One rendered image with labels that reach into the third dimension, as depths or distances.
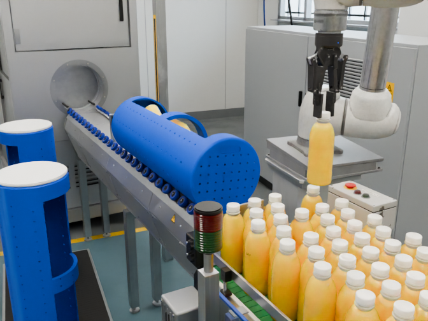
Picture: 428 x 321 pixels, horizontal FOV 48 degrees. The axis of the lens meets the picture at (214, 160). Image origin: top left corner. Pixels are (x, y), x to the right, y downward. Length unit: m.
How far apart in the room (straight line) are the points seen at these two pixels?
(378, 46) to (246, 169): 0.68
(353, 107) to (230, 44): 5.20
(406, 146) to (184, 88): 4.40
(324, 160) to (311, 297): 0.45
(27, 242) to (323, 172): 1.16
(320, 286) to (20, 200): 1.21
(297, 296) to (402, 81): 1.94
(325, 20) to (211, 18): 5.65
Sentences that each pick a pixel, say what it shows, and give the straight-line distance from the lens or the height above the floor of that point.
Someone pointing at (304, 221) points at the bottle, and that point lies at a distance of 1.41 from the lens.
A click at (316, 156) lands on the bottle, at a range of 1.44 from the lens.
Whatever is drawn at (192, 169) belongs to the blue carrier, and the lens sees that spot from 1.64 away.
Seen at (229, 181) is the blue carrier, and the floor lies 1.07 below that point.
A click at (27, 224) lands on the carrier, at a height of 0.88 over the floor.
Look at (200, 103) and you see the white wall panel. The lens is 7.06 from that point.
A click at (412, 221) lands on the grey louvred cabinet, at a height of 0.36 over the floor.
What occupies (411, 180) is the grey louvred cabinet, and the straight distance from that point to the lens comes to 3.17.
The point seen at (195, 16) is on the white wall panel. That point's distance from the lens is 6.89.
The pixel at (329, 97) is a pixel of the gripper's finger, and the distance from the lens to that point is 1.45.
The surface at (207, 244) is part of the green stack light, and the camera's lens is 1.06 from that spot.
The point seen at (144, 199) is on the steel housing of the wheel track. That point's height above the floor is 0.86.
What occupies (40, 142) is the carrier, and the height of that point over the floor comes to 0.96.
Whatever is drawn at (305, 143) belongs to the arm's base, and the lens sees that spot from 2.07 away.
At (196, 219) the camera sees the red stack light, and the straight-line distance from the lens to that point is 1.05.
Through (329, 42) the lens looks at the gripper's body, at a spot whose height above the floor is 1.57.
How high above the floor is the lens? 1.68
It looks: 18 degrees down
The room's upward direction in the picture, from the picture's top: straight up
